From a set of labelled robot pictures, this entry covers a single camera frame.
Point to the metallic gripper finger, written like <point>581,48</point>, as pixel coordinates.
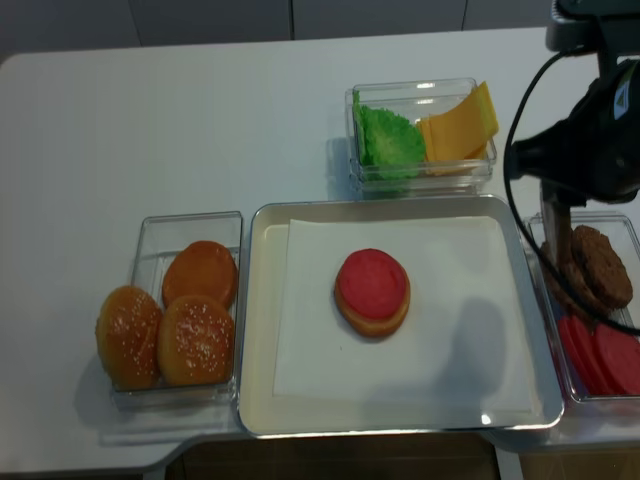
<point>556,216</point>

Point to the brown meat patty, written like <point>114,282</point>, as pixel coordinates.
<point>603,269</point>

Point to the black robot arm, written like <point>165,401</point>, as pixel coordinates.
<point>593,153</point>

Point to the clear lettuce cheese container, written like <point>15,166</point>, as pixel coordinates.
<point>415,100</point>

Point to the green lettuce leaf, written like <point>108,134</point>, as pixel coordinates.
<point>390,147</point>

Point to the brown patty stack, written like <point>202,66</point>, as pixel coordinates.
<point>575,278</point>

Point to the clear patty tomato container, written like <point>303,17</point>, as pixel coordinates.
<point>624,241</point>

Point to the yellow cheese slices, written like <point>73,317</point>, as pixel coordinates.
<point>462,133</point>

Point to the red tomato slices stack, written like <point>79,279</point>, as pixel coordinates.
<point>606,360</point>

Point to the white paper sheet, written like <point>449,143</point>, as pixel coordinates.
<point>462,342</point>

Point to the red tomato slice on bun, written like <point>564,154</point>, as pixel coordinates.
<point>373,284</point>

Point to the bottom bun on tray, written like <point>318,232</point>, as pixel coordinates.
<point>373,328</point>

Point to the silver metal tray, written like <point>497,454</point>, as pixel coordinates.
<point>264,413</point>

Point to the plain bottom bun in container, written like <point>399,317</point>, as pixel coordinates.
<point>203,268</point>

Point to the clear bun container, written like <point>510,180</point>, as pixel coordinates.
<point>160,240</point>

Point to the right sesame top bun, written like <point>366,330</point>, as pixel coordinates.
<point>195,342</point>

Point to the sesame bun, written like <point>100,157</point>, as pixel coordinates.
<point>126,336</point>
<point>195,342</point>

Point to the left sesame top bun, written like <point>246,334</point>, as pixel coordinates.
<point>126,336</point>

